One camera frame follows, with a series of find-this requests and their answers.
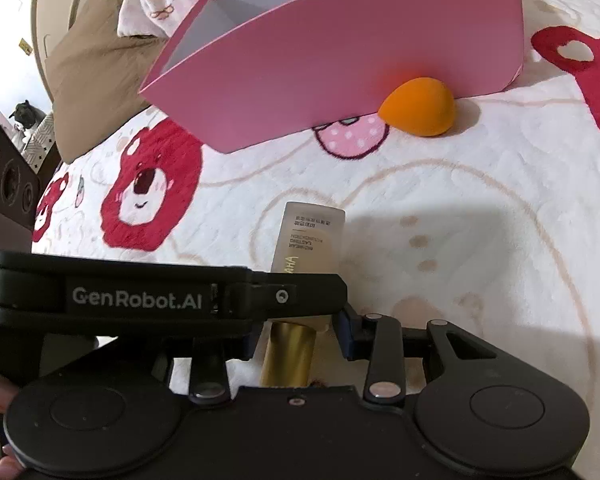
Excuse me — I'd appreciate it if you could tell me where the brown pillow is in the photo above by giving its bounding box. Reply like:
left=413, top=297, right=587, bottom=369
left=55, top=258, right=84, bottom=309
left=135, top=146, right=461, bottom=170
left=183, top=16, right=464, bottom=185
left=45, top=7, right=173, bottom=163

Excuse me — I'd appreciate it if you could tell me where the orange makeup sponge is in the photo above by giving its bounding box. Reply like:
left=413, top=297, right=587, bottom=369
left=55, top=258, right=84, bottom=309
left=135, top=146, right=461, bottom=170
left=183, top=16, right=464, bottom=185
left=378, top=77, right=457, bottom=137

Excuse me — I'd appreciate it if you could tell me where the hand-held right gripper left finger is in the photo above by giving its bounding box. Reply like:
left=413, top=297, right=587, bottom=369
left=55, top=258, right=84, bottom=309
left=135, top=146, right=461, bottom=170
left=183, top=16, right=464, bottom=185
left=150, top=322, right=265, bottom=406

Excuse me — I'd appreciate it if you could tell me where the patterned grey box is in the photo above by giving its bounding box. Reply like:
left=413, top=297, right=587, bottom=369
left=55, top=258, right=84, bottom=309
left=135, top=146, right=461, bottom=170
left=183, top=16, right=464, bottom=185
left=12, top=112, right=58, bottom=171

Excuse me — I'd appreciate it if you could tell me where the grey animal figurine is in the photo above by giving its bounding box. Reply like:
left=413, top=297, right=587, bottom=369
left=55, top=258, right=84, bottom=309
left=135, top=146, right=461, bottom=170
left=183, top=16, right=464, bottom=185
left=9, top=100, right=48, bottom=136

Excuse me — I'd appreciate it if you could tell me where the pink cardboard box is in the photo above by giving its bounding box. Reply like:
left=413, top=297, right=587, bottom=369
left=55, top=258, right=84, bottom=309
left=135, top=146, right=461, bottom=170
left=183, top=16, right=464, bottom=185
left=139, top=0, right=525, bottom=155

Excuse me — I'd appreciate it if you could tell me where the foundation bottle with gold cap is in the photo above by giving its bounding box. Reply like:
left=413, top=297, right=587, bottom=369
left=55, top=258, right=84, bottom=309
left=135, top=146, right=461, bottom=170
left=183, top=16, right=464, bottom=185
left=260, top=201, right=346, bottom=387

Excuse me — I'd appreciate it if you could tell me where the red bear printed blanket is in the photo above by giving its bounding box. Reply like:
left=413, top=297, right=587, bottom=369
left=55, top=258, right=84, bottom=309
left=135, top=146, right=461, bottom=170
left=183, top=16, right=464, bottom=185
left=30, top=0, right=600, bottom=411

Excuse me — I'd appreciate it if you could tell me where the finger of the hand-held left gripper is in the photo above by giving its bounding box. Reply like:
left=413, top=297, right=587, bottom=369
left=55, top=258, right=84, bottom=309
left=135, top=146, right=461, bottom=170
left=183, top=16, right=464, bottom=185
left=217, top=272, right=348, bottom=322

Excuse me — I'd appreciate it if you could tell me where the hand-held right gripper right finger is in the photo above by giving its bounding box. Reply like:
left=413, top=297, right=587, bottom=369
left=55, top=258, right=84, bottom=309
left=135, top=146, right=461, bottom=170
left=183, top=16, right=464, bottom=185
left=336, top=304, right=487, bottom=402

